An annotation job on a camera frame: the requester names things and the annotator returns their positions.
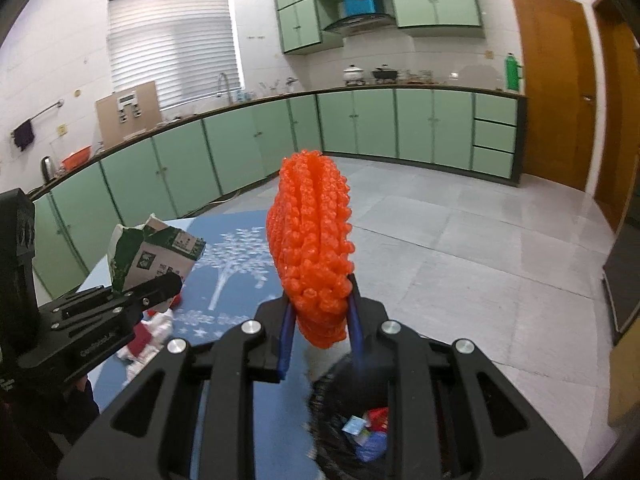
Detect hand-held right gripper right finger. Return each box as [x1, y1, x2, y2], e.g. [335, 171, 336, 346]
[348, 291, 585, 480]

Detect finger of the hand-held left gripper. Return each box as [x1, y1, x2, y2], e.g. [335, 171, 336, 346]
[39, 272, 184, 334]

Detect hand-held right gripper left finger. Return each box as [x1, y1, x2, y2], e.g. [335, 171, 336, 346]
[57, 300, 296, 480]

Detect green and white carton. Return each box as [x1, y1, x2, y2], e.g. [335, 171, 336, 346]
[107, 213, 207, 297]

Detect black trash bin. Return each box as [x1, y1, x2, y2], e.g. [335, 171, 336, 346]
[304, 349, 397, 480]

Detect wide orange foam net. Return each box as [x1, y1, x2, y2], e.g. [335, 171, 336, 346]
[265, 150, 357, 350]

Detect blue tablecloth with tree print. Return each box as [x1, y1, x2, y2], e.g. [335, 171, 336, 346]
[75, 210, 323, 480]

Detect blue plastic bag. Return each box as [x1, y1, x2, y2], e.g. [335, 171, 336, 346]
[355, 432, 390, 465]

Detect orange basin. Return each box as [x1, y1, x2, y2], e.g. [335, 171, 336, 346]
[61, 145, 95, 170]

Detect green base cabinets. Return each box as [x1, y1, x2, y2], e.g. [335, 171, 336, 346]
[30, 87, 529, 301]

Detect cardboard box on counter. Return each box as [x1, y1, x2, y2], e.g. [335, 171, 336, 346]
[95, 81, 162, 147]

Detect dark hanging cloth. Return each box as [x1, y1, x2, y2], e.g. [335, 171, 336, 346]
[12, 120, 36, 152]

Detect white window blind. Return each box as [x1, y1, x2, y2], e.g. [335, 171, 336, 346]
[107, 0, 245, 111]

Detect black glass cabinet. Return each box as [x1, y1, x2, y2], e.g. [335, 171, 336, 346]
[602, 230, 640, 334]

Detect brown cardboard box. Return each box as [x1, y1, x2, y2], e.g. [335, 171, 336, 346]
[607, 310, 640, 429]

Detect green thermos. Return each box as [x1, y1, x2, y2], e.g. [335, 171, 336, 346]
[504, 52, 524, 92]

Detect range hood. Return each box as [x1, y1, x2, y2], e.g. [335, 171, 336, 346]
[321, 13, 396, 36]

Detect wooden door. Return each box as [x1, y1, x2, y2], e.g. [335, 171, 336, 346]
[509, 0, 599, 192]
[592, 0, 640, 234]

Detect blue box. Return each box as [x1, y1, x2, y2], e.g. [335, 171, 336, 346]
[342, 0, 379, 17]

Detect steel towel rail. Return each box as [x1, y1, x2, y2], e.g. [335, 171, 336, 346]
[11, 101, 65, 136]

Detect green wall cabinets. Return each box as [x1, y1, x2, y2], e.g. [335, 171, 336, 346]
[272, 0, 487, 55]

